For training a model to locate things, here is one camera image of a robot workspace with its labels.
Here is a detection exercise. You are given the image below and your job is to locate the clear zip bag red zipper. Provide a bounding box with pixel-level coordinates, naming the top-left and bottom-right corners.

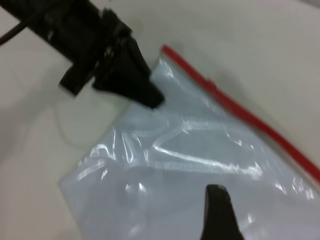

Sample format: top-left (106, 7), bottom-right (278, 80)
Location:
top-left (58, 44), bottom-right (320, 240)

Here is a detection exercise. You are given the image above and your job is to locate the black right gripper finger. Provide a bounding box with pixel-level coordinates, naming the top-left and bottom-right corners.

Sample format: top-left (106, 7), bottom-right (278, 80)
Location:
top-left (199, 184), bottom-right (249, 240)

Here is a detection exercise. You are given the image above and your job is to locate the black cable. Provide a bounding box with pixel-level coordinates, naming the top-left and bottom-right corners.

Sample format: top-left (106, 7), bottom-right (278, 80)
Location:
top-left (0, 21), bottom-right (29, 45)

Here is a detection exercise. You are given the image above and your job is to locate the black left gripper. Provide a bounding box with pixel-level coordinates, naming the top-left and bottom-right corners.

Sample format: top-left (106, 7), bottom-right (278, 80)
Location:
top-left (58, 6), bottom-right (166, 110)

